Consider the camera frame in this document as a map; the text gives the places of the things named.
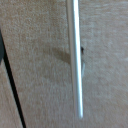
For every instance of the brown drawer pulled out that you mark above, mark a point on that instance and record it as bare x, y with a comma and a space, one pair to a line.
40, 50

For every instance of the brown drawer closed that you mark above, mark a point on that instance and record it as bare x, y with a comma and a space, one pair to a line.
6, 106

